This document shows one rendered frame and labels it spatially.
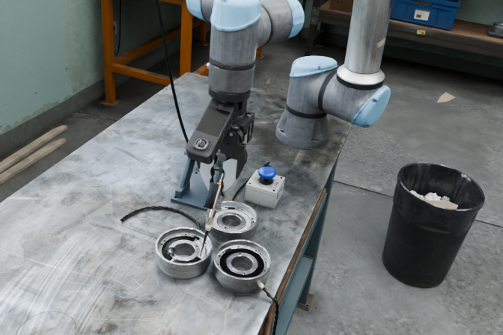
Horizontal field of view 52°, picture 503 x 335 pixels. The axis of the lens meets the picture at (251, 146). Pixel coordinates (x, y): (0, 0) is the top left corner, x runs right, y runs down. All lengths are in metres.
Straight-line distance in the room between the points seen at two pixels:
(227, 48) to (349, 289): 1.53
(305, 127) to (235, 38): 0.62
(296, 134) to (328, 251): 1.03
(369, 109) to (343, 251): 1.18
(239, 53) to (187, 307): 0.43
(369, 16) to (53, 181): 0.79
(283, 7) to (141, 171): 0.56
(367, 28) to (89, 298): 0.80
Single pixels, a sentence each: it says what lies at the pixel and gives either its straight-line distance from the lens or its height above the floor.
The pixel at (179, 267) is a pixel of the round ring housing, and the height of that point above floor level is 0.83.
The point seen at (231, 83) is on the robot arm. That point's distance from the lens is 0.83.
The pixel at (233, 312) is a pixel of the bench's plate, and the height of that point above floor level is 0.80.
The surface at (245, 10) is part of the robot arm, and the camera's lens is 0.79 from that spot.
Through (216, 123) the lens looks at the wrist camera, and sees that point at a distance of 0.84.
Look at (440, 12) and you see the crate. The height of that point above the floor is 0.58.
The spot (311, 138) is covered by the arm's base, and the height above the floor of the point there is 0.83.
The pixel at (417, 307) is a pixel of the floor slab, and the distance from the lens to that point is 2.21.
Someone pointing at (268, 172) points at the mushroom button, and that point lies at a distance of 1.13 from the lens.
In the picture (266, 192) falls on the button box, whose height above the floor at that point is 0.84.
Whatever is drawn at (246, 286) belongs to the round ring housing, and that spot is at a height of 0.82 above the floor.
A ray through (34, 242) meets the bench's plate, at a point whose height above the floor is 0.80.
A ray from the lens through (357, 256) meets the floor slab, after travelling 2.34.
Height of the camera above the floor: 1.47
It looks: 30 degrees down
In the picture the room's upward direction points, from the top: 7 degrees clockwise
